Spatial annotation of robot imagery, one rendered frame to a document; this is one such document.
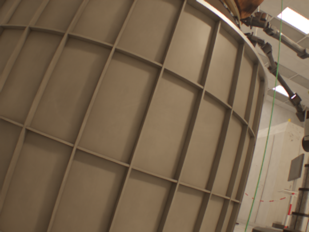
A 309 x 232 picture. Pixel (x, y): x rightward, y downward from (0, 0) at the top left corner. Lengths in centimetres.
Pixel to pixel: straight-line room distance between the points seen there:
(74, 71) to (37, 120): 22
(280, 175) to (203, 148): 649
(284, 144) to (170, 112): 679
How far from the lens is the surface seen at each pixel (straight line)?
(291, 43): 212
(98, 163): 89
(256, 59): 146
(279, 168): 749
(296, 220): 227
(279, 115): 1218
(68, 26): 106
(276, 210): 751
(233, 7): 194
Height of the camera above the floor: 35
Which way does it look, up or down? 16 degrees up
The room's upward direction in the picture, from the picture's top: 18 degrees clockwise
